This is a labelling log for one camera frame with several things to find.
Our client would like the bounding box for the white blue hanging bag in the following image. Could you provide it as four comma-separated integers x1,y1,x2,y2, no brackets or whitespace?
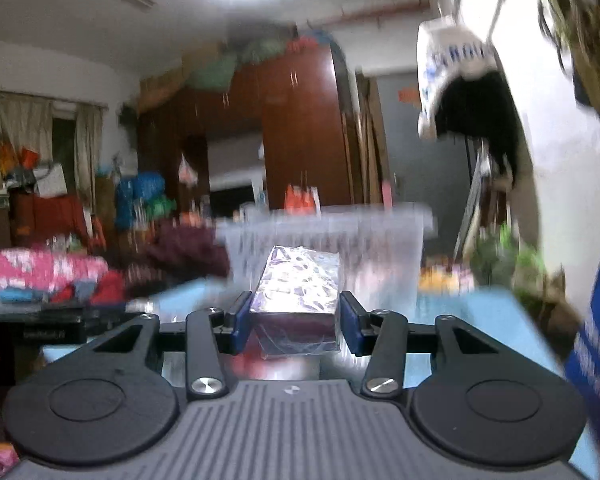
416,16,499,141

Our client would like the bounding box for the green leafy plant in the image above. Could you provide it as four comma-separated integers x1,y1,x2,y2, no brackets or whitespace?
472,225,549,295

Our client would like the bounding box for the green bundle on wardrobe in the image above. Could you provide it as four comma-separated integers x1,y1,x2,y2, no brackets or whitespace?
186,53,239,92

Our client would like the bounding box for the shiny purple foil box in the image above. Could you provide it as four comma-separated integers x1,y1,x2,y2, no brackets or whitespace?
249,245,341,359

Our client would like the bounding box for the black hanging garment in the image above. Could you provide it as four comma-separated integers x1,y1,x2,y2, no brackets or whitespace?
437,71,524,192

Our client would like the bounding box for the clear plastic storage bin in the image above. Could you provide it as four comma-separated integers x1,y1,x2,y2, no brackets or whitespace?
217,202,435,325

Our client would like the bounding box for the red cloth pile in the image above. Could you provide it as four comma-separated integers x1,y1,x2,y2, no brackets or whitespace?
11,193,94,248

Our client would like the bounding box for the dark wooden wardrobe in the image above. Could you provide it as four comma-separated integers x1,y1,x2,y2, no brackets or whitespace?
138,44,355,217

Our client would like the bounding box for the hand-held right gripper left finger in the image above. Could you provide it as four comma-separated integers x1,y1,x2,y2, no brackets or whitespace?
94,290,254,402

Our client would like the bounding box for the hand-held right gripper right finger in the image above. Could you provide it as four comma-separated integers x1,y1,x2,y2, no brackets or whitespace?
339,290,512,401

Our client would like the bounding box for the blue striped sleeve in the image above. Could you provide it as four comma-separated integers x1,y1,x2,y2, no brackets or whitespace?
563,247,600,479

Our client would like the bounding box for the pink floral blanket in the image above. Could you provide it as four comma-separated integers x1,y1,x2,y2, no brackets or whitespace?
0,249,109,304

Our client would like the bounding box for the beige window curtain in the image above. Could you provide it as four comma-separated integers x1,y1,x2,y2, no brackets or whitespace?
0,90,105,196

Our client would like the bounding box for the blue stuffed bag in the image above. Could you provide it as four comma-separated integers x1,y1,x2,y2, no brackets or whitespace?
115,172,167,232

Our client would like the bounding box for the dark maroon cloth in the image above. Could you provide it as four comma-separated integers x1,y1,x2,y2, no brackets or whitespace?
125,222,231,299

